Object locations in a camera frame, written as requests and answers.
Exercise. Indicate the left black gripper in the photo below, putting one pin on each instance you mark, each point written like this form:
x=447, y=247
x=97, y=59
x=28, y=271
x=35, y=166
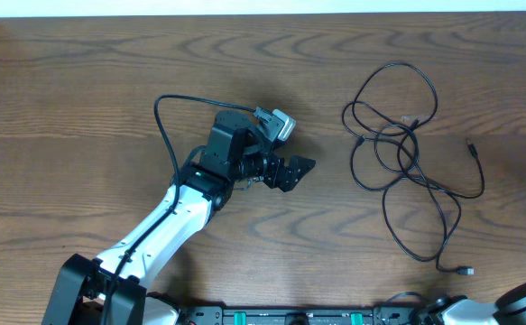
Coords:
x=272, y=171

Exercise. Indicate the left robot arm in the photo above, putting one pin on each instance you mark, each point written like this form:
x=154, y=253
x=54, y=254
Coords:
x=113, y=287

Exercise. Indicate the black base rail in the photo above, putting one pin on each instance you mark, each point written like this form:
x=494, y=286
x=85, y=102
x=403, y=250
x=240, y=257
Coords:
x=298, y=316

